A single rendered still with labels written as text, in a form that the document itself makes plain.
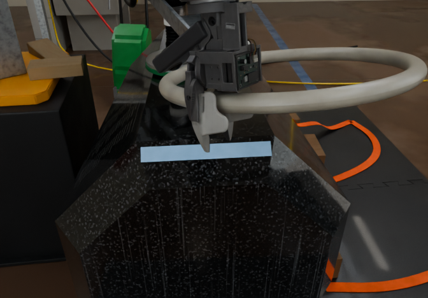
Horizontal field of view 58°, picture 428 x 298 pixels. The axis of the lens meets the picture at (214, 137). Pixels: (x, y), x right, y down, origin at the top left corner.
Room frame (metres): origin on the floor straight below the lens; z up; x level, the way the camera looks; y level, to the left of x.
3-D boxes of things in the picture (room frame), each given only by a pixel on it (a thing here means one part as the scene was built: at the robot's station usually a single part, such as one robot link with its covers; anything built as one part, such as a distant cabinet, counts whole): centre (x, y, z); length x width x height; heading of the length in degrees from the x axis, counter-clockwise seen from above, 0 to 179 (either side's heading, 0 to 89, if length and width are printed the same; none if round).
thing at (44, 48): (1.67, 0.74, 0.80); 0.20 x 0.10 x 0.05; 47
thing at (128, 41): (2.82, 0.62, 0.43); 0.35 x 0.35 x 0.87; 82
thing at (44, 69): (1.46, 0.63, 0.81); 0.20 x 0.10 x 0.05; 105
